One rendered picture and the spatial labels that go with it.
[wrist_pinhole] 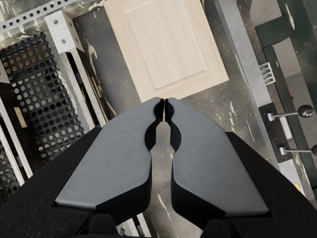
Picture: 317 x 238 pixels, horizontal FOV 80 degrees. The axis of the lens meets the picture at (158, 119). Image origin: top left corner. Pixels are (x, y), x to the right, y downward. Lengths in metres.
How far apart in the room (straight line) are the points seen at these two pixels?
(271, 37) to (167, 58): 0.39
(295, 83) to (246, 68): 3.24
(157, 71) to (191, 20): 0.20
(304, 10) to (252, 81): 0.27
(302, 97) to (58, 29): 3.55
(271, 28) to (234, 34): 0.18
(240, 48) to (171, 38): 0.23
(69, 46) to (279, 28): 0.74
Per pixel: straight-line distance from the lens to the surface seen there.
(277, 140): 0.75
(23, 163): 0.81
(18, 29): 0.85
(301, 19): 0.86
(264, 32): 0.86
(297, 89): 3.87
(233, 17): 0.75
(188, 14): 0.75
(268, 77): 0.78
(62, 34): 0.74
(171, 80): 0.68
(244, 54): 0.72
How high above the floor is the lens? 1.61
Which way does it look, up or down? 30 degrees down
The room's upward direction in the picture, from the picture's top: 161 degrees clockwise
